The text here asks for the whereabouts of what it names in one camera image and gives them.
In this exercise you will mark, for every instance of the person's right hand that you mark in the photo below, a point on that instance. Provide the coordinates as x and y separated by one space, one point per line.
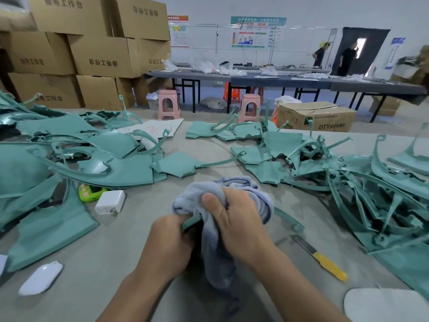
241 228

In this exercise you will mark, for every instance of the person's left hand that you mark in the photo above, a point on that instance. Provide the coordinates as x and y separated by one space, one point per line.
166 248

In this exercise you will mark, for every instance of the grey-blue wiping cloth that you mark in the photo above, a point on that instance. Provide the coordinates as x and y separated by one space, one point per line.
218 265

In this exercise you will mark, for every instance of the single green plastic part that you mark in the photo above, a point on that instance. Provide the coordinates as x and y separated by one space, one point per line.
291 221

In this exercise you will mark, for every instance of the pile of green plastic parts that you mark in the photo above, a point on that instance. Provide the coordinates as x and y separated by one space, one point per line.
74 167

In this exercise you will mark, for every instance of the brown cardboard box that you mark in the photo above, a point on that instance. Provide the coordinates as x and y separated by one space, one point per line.
316 116

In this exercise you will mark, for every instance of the stack of brown cardboard boxes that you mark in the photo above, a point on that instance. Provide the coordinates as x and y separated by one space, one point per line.
87 53

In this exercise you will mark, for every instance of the person's right forearm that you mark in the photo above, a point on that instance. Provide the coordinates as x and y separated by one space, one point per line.
295 295

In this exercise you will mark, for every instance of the white power adapter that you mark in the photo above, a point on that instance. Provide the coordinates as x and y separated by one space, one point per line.
110 202

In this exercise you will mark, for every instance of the green and yellow gadget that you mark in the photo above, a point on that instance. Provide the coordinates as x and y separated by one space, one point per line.
89 193

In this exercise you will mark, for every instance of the pink plastic stool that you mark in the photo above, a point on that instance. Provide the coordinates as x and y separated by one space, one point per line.
168 104
250 107

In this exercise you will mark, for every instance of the white paper sheet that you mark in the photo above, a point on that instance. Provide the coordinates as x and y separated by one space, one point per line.
151 127

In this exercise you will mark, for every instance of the white oval plastic piece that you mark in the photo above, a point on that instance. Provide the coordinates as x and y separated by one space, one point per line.
40 278

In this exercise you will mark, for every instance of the orange object under table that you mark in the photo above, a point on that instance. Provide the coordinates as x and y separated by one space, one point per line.
232 94

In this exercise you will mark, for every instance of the long grey work table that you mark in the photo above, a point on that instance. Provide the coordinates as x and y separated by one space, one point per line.
288 82

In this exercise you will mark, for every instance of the heap of clear plastic bags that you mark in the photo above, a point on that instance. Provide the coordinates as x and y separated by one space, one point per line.
204 66

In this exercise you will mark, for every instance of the white foam sheet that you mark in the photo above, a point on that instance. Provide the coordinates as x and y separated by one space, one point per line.
389 305

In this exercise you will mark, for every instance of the dark door with window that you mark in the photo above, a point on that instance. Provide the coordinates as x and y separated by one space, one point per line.
358 53

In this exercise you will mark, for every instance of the colourful wall poster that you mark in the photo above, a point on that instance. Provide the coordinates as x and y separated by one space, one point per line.
249 38

